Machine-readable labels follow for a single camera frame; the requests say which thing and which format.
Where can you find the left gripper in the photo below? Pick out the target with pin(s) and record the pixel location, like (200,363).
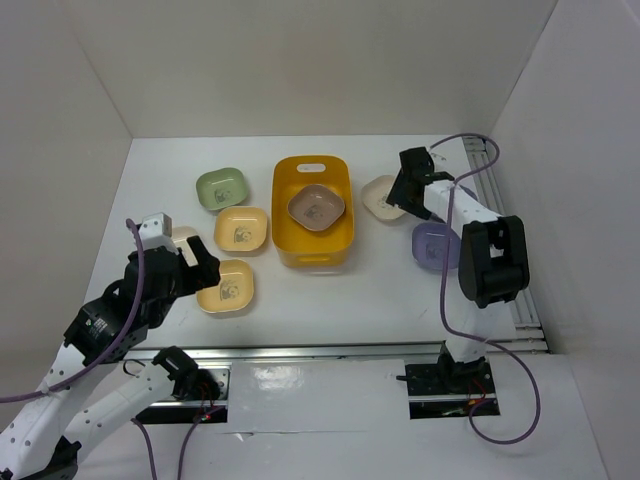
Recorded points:
(201,274)

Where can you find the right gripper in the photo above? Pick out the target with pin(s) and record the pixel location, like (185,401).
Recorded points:
(397,196)

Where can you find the cream panda plate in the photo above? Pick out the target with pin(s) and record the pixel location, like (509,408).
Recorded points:
(374,197)
(181,234)

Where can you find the purple panda plate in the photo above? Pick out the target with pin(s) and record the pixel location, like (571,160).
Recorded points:
(469,192)
(428,245)

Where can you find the yellow panda plate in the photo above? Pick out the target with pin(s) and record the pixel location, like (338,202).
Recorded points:
(241,229)
(234,292)

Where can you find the pink-brown panda plate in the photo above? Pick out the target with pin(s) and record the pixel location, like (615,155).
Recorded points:
(316,208)

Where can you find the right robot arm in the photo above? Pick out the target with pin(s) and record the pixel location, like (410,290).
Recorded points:
(492,257)

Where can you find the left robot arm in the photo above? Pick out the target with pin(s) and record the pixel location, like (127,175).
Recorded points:
(56,429)

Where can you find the yellow plastic bin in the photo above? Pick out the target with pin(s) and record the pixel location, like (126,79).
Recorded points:
(296,246)

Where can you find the green panda plate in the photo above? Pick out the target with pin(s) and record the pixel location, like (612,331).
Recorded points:
(222,188)

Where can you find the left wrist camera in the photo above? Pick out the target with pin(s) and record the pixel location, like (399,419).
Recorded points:
(155,232)

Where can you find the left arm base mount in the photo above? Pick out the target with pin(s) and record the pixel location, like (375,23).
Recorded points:
(206,400)

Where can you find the aluminium front rail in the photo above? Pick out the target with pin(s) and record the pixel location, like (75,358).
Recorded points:
(527,346)

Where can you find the aluminium side rail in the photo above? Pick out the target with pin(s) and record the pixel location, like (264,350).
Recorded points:
(505,277)

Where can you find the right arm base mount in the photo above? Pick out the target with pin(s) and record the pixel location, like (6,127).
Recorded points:
(449,389)

